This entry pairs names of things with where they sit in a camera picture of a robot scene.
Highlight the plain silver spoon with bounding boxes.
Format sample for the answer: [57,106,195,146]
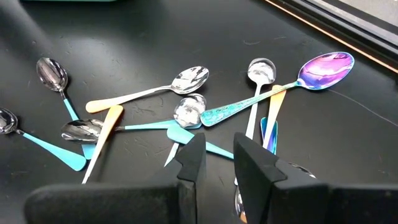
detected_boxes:
[233,57,277,187]
[164,93,208,167]

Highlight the teal plastic bin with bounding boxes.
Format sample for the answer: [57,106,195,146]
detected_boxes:
[20,0,118,2]

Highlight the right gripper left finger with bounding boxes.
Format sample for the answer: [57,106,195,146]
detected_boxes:
[24,133,207,224]

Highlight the orange-handled spoon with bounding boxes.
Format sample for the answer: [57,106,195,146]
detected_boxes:
[233,84,287,224]
[81,105,124,185]
[85,65,210,114]

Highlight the black metal table frame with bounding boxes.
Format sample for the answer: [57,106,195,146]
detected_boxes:
[264,0,398,74]

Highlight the iridescent rainbow spoon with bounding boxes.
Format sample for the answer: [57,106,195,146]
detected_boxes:
[259,116,279,156]
[200,51,356,128]

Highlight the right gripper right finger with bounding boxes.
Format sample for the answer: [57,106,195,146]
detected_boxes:
[233,132,398,224]

